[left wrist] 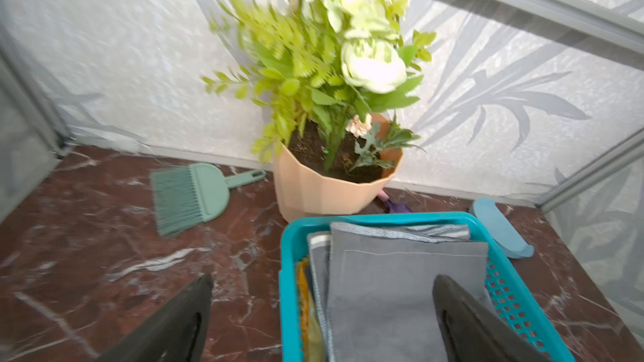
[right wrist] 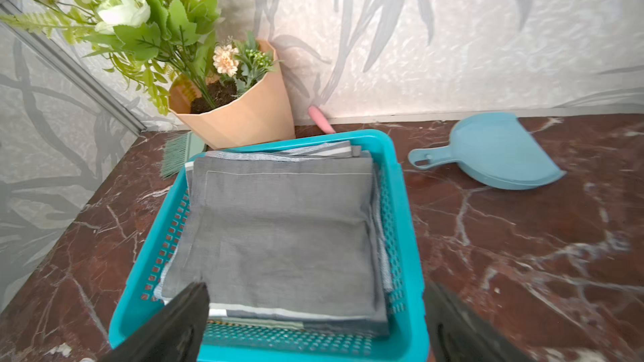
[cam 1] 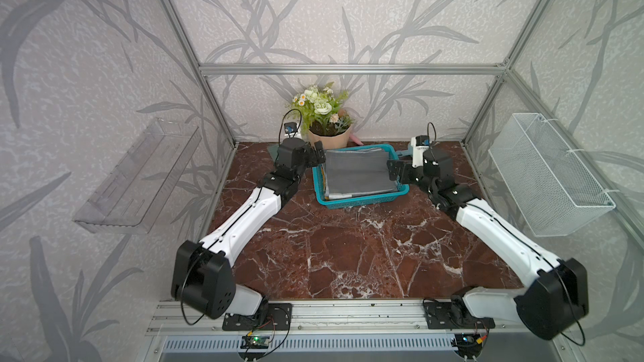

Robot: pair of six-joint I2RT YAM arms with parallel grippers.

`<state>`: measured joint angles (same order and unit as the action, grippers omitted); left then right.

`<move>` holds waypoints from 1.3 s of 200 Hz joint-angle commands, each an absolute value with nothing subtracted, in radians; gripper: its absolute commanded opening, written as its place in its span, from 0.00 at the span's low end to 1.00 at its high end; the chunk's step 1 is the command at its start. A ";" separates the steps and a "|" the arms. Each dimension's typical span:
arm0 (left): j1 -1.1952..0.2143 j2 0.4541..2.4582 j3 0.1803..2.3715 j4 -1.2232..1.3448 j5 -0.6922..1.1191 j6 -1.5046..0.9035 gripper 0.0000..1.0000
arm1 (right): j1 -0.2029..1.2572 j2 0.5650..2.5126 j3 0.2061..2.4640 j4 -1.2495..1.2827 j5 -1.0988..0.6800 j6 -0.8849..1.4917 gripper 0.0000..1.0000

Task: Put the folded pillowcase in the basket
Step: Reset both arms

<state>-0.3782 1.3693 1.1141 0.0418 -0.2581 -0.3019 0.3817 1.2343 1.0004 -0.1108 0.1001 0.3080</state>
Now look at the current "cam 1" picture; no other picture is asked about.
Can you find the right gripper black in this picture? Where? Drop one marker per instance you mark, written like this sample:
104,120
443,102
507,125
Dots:
406,167

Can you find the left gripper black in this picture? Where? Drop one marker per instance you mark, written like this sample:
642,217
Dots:
309,152

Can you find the teal plastic basket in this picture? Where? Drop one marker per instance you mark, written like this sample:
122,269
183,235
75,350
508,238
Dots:
319,183

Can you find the plain grey pillowcase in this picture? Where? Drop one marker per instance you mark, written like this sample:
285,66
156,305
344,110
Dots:
357,173

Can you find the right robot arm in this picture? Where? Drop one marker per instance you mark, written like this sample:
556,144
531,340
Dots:
554,295

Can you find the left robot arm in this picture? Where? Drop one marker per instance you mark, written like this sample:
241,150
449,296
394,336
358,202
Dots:
202,277

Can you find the blue-grey dustpan right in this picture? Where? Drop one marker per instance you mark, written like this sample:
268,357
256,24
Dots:
405,153

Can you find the potted artificial flower plant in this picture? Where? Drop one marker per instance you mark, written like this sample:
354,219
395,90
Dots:
320,115

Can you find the green dustpan left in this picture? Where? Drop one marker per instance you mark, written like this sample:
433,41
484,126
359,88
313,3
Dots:
273,151

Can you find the right controller board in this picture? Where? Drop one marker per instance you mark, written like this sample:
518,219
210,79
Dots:
469,343

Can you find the controller board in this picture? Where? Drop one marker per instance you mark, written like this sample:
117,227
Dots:
256,342
469,343

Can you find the left controller board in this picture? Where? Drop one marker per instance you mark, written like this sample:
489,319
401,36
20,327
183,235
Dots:
256,342

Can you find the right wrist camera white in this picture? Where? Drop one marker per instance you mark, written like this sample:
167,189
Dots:
418,146

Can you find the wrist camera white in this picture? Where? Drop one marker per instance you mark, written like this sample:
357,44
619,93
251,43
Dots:
418,146
291,130

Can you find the pink handle object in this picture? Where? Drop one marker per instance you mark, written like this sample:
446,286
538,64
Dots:
356,140

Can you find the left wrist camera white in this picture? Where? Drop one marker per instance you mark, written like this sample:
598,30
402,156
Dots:
291,130

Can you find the aluminium cage frame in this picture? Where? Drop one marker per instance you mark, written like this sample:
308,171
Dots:
619,201

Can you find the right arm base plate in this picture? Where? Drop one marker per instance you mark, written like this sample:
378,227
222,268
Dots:
452,314

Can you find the aluminium front rail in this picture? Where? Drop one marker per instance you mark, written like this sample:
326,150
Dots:
311,316

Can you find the white wire wall basket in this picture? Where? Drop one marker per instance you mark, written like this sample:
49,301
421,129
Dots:
552,187

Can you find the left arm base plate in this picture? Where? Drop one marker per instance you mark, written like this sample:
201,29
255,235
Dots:
270,316

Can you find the clear acrylic wall shelf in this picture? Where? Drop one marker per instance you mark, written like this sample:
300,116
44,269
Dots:
132,197

